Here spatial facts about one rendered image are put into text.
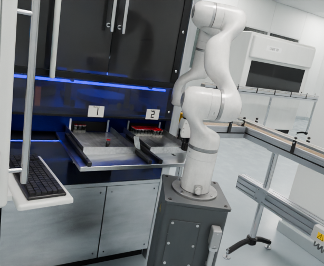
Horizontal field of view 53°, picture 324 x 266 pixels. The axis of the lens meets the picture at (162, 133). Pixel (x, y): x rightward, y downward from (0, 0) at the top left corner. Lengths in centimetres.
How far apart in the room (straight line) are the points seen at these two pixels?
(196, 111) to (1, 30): 67
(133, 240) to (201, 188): 102
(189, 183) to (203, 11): 69
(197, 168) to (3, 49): 77
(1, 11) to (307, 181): 254
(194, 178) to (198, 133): 18
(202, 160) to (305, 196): 184
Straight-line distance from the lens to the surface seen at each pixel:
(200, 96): 119
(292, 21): 959
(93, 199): 193
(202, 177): 128
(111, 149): 153
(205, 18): 139
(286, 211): 236
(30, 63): 108
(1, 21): 105
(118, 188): 196
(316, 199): 293
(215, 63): 128
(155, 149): 163
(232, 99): 122
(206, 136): 122
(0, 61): 106
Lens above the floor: 140
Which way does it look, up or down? 15 degrees down
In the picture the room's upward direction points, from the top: 10 degrees clockwise
